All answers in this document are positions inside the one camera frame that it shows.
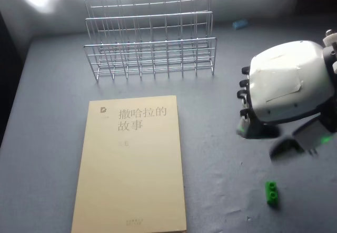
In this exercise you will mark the grey table cloth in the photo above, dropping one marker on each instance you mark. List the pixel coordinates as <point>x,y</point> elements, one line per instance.
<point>223,106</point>

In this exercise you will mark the green toy brick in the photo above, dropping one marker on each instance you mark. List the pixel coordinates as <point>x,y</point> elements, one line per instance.
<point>272,193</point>

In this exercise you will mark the blue toy brick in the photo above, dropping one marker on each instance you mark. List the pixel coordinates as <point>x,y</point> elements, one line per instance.
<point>240,24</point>

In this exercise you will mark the white backdrop cloth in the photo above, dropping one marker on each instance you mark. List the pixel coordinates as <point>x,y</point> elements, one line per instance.
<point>250,1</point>

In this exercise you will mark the beige paperback book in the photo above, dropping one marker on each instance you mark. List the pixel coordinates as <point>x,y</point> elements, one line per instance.
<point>131,170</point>

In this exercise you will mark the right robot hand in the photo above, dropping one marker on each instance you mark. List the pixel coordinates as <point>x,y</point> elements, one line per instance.
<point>284,80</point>

